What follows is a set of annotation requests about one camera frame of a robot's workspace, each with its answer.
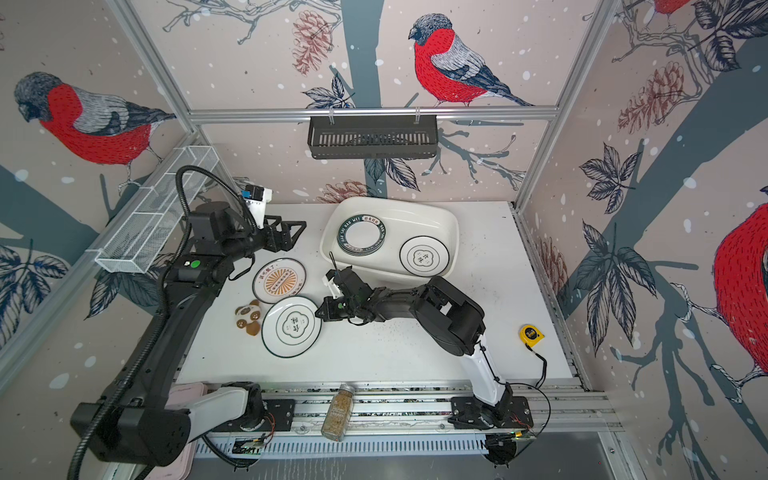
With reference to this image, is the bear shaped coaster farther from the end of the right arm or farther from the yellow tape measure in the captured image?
the yellow tape measure

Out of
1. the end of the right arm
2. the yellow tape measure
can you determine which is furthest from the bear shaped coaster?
the yellow tape measure

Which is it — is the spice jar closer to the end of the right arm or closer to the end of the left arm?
the end of the right arm

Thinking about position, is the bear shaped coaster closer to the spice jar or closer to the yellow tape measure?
the spice jar
